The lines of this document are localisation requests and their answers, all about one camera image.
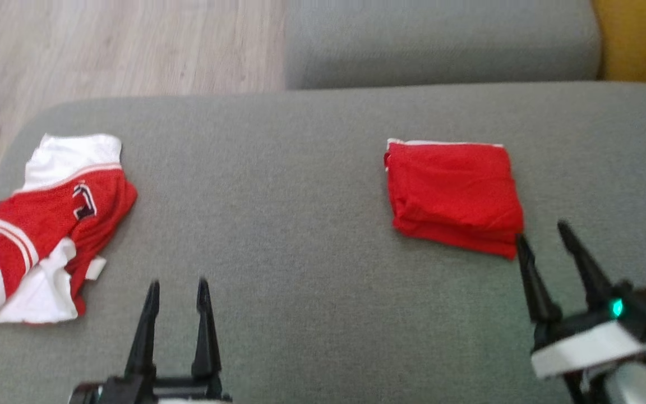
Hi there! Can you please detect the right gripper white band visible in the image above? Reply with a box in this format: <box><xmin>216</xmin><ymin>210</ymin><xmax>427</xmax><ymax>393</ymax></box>
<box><xmin>516</xmin><ymin>220</ymin><xmax>646</xmax><ymax>404</ymax></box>

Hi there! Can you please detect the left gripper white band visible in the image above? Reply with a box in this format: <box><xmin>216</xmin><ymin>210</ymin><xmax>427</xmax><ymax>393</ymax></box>
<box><xmin>68</xmin><ymin>278</ymin><xmax>233</xmax><ymax>404</ymax></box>

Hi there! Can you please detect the small grey sofa cushion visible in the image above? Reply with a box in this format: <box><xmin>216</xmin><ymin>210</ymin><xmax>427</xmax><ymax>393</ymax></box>
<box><xmin>283</xmin><ymin>0</ymin><xmax>603</xmax><ymax>90</ymax></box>

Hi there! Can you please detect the large grey sofa seat cushion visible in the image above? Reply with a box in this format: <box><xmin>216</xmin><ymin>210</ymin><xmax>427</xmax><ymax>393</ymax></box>
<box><xmin>0</xmin><ymin>81</ymin><xmax>646</xmax><ymax>404</ymax></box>

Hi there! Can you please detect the yellow upholstered furniture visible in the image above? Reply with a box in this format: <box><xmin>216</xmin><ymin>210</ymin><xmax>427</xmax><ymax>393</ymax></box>
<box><xmin>591</xmin><ymin>0</ymin><xmax>646</xmax><ymax>87</ymax></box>

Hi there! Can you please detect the red white t-shirt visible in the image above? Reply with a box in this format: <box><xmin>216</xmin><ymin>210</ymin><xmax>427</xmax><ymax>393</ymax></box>
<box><xmin>0</xmin><ymin>133</ymin><xmax>139</xmax><ymax>328</ymax></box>

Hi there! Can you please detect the red shorts white trim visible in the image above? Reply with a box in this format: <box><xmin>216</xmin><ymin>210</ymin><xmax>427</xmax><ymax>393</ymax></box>
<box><xmin>384</xmin><ymin>138</ymin><xmax>525</xmax><ymax>260</ymax></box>

